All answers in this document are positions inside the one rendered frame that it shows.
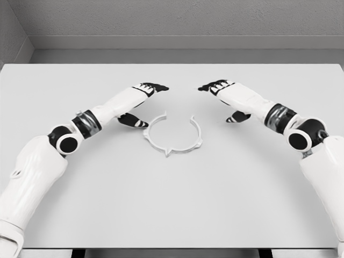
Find thin white pipe clamp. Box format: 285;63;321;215
142;110;203;159

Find left robot hand striped fingers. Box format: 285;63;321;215
106;82;170;128

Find right robot hand striped fingers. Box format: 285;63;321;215
197;79;260;124

